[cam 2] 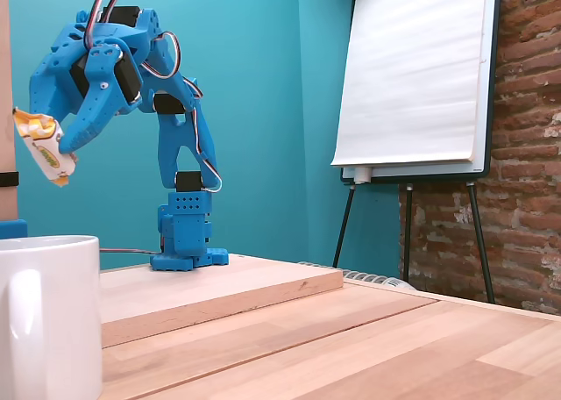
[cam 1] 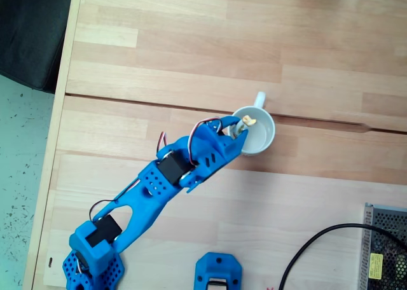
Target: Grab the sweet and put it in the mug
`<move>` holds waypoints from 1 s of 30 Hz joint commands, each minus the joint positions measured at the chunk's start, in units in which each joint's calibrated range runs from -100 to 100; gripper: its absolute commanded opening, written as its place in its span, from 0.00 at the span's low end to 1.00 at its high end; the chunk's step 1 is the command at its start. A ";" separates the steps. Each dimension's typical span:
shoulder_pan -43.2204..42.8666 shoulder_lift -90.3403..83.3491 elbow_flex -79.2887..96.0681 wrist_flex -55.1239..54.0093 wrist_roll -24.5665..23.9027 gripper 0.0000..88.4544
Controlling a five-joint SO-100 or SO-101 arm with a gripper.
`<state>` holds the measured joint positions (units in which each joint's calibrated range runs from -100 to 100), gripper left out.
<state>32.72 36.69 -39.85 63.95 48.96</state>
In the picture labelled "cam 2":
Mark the red white black servo wire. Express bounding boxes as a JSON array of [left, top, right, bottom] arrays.
[[183, 77, 223, 194], [84, 0, 125, 50], [140, 31, 182, 81]]

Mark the blue printed post mount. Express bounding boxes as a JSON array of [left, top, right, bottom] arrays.
[[0, 218, 29, 240]]

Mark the light wooden board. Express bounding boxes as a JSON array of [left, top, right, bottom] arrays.
[[99, 254, 344, 349]]

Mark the white ceramic mug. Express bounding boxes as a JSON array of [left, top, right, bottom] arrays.
[[0, 235, 104, 400]]

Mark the flipchart easel with paper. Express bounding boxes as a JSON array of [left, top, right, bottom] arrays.
[[330, 0, 503, 304]]

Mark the wooden post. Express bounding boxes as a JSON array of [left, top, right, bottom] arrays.
[[0, 0, 18, 222]]

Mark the white radiator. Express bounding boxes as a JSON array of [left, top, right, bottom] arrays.
[[297, 261, 415, 292]]

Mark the red and black power cable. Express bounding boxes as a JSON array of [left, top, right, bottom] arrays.
[[99, 246, 161, 257]]

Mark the sweet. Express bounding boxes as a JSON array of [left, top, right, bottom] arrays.
[[11, 106, 80, 190]]

